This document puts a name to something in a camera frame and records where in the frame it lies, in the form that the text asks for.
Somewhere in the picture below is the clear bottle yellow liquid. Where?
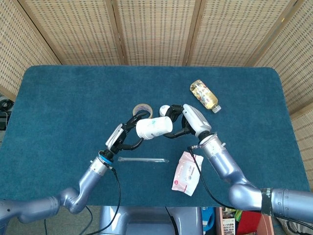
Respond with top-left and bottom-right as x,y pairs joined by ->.
190,79 -> 222,114

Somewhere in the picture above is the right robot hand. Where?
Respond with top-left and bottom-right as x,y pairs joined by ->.
164,104 -> 212,140

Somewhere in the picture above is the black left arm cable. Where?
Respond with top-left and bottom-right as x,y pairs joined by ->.
83,167 -> 122,235

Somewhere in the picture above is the grey floor device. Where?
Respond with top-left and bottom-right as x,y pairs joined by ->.
0,111 -> 10,131

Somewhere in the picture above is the small white lidded jar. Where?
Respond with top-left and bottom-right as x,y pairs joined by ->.
159,104 -> 171,118

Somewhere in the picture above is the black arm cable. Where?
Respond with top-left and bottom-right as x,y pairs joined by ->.
83,167 -> 122,235
187,145 -> 245,212

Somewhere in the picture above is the blue floor cable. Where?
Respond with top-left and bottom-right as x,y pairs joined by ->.
84,206 -> 94,222

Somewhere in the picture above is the woven bamboo screen panel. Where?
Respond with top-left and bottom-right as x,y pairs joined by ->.
253,0 -> 313,172
111,0 -> 202,66
0,0 -> 62,101
18,0 -> 127,66
184,0 -> 305,67

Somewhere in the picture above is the blue plastic container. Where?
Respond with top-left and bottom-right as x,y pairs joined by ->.
201,207 -> 216,233

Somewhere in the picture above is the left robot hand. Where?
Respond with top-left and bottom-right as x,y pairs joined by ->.
105,110 -> 152,154

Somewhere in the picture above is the white pink wipe packet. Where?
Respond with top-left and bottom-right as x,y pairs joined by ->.
171,151 -> 204,197

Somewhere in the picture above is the black cable bundle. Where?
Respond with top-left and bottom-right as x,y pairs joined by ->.
0,98 -> 13,113

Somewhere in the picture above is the red bag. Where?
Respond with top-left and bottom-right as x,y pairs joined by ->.
236,211 -> 264,235

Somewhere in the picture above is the silver blue robot torso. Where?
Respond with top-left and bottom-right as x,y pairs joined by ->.
97,206 -> 203,235

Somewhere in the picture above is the white paper cup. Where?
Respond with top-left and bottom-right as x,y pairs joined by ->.
135,119 -> 151,141
144,116 -> 173,139

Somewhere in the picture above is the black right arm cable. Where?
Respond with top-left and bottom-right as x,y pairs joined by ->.
187,145 -> 245,212

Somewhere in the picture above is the pink storage box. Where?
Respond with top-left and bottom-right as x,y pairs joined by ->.
215,207 -> 274,235

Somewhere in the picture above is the clear yellowish tape roll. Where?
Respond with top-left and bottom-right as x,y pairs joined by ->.
132,103 -> 154,120

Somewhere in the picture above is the blue carpet table mat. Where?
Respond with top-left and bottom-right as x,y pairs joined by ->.
0,65 -> 311,208

